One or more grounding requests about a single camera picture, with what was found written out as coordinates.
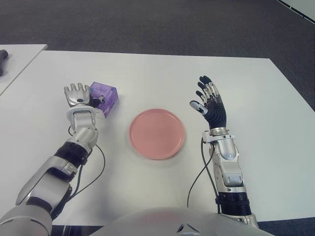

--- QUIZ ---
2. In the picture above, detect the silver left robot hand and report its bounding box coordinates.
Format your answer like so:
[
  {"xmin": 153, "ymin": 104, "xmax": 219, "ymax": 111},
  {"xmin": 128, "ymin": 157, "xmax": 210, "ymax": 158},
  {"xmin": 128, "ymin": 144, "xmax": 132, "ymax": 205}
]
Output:
[{"xmin": 63, "ymin": 83, "xmax": 106, "ymax": 108}]

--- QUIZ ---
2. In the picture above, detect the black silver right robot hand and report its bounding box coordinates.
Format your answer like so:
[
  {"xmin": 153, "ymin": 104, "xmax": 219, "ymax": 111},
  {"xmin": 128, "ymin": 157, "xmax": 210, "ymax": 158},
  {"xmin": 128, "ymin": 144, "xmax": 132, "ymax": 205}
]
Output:
[{"xmin": 189, "ymin": 75, "xmax": 227, "ymax": 130}]

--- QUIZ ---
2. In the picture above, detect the purple tissue paper pack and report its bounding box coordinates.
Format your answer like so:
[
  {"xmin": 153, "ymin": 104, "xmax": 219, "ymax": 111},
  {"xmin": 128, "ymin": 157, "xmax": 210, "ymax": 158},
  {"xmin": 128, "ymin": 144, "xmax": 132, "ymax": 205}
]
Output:
[{"xmin": 89, "ymin": 81, "xmax": 119, "ymax": 120}]

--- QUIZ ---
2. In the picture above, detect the pink round plate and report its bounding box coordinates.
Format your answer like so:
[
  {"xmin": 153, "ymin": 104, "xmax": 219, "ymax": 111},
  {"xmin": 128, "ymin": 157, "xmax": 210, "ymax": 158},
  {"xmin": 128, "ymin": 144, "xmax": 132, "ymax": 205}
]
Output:
[{"xmin": 129, "ymin": 108, "xmax": 186, "ymax": 161}]

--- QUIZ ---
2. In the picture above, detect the black object on side table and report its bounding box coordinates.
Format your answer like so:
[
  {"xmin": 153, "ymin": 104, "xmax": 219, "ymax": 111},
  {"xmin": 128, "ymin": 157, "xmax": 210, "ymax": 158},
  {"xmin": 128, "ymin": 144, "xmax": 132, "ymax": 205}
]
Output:
[{"xmin": 0, "ymin": 49, "xmax": 10, "ymax": 77}]

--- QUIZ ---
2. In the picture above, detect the grey robot torso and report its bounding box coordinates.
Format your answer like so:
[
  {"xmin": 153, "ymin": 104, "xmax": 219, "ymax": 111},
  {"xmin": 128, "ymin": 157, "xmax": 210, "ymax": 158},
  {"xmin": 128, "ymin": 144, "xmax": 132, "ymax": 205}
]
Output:
[{"xmin": 91, "ymin": 207, "xmax": 259, "ymax": 236}]

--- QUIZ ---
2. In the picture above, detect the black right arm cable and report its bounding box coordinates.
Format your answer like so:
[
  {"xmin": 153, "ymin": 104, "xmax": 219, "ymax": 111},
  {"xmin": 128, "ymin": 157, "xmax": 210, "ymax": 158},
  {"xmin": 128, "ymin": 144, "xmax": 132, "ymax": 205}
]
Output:
[{"xmin": 187, "ymin": 141, "xmax": 222, "ymax": 214}]

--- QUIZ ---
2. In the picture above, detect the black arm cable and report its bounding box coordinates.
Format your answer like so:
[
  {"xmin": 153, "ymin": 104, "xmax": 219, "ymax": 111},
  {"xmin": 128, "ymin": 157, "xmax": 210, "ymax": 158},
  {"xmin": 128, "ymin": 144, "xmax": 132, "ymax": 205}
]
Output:
[
  {"xmin": 187, "ymin": 141, "xmax": 222, "ymax": 214},
  {"xmin": 51, "ymin": 125, "xmax": 106, "ymax": 219}
]

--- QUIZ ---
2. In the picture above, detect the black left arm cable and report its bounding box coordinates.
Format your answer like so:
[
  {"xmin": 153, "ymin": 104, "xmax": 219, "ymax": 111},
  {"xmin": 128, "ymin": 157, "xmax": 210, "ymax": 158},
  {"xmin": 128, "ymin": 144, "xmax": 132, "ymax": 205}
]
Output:
[{"xmin": 51, "ymin": 125, "xmax": 106, "ymax": 219}]

